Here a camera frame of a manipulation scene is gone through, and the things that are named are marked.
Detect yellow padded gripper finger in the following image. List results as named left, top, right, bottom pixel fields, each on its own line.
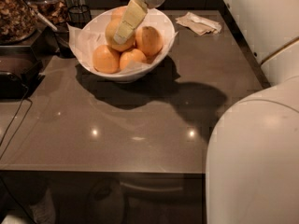
left=114, top=0, right=148, bottom=45

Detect white ceramic bowl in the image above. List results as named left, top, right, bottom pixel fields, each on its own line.
left=83, top=8, right=175, bottom=83

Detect yellowish top orange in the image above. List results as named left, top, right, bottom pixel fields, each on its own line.
left=105, top=19, right=135, bottom=52

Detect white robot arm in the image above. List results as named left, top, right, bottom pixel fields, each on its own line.
left=206, top=0, right=299, bottom=224

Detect back orange in bowl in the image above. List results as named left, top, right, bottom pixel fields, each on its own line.
left=111, top=6, right=126, bottom=20

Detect black wire cup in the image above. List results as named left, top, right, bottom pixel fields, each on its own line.
left=68, top=5, right=92, bottom=29

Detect white spoon handle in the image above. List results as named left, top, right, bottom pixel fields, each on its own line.
left=30, top=8, right=58, bottom=32

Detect black cable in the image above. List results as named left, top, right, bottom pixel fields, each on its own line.
left=0, top=82, right=34, bottom=159

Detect folded paper napkins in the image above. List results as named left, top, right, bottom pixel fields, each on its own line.
left=176, top=12, right=222, bottom=35

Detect front left orange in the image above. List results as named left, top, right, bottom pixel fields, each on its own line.
left=93, top=45, right=120, bottom=74

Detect orange in bowl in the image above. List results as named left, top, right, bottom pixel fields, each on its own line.
left=135, top=26, right=164, bottom=57
left=111, top=6, right=126, bottom=20

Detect right orange in bowl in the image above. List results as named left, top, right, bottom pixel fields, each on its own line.
left=135, top=26, right=164, bottom=57

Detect front middle orange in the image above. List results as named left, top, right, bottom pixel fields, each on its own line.
left=120, top=49, right=147, bottom=70

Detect glass jar of snacks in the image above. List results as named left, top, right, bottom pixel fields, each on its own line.
left=0, top=0, right=37, bottom=45

